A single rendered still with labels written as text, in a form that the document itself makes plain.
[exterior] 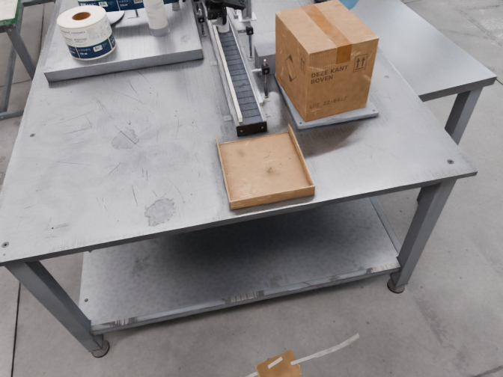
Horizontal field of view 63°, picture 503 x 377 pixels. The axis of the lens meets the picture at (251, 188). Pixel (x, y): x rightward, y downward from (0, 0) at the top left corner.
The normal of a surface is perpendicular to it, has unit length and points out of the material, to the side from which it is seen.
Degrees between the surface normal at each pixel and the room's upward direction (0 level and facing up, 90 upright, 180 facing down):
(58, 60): 0
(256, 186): 0
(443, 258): 0
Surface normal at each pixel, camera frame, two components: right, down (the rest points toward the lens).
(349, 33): -0.06, -0.66
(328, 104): 0.31, 0.70
